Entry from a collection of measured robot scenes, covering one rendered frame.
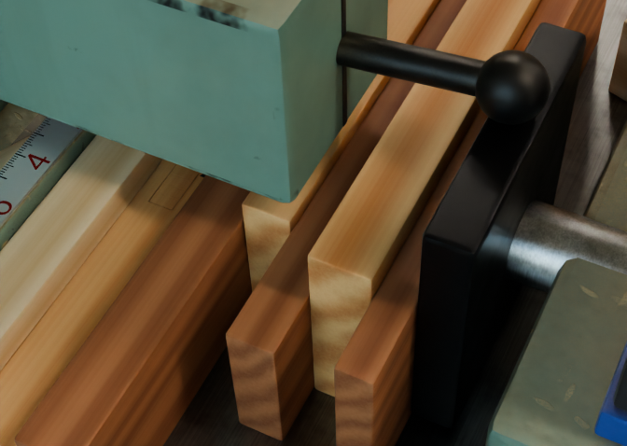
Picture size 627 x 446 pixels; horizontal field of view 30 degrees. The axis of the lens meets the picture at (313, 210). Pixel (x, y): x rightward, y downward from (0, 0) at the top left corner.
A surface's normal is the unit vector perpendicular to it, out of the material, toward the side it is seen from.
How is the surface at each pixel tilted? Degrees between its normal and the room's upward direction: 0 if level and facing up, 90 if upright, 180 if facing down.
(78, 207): 0
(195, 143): 90
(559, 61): 0
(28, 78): 90
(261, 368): 90
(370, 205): 0
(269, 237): 90
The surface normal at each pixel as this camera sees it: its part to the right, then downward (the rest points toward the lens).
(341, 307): -0.44, 0.70
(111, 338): -0.03, -0.64
